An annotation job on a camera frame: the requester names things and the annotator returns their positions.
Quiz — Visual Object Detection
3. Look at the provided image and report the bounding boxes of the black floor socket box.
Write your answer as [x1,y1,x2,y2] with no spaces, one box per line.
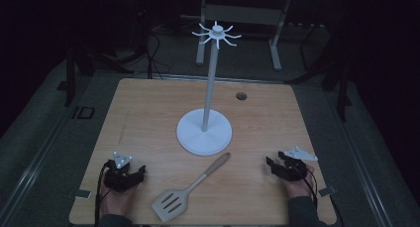
[71,105,96,120]

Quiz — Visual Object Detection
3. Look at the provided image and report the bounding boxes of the slotted spatula with wooden handle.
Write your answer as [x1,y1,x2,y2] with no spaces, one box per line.
[151,152,232,223]

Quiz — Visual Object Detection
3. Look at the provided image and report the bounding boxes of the person's right hand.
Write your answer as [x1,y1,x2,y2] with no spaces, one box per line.
[282,165,315,200]

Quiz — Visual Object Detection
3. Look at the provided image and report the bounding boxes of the black metal stand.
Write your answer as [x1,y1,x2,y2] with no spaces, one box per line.
[56,38,135,108]
[286,22,354,123]

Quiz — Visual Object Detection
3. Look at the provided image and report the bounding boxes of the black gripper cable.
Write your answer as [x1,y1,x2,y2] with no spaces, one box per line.
[296,164,320,212]
[94,160,115,227]

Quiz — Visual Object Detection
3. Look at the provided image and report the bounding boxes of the grey tape piece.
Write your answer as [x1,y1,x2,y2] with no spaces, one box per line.
[318,185,338,198]
[74,188,93,201]

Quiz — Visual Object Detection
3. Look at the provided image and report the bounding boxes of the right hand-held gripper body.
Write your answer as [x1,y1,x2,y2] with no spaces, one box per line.
[270,146,319,182]

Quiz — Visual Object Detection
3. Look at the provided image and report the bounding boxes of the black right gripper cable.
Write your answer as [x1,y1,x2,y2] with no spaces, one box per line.
[296,164,320,212]

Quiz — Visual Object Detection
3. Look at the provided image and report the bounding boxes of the black floor cables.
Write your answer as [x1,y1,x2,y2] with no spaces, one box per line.
[144,8,172,80]

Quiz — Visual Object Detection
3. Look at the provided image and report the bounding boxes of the white metal desk frame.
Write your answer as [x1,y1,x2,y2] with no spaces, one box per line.
[195,0,294,72]

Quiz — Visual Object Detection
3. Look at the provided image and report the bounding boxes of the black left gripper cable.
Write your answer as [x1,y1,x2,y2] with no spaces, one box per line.
[94,160,115,227]

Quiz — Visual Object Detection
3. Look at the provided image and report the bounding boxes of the person's left hand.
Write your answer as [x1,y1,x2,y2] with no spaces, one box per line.
[100,178,137,219]

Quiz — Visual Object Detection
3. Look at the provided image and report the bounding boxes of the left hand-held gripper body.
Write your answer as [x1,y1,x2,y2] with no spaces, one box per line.
[103,151,142,193]

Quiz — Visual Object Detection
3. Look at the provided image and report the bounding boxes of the white hook stand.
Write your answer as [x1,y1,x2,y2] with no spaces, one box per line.
[175,20,243,157]

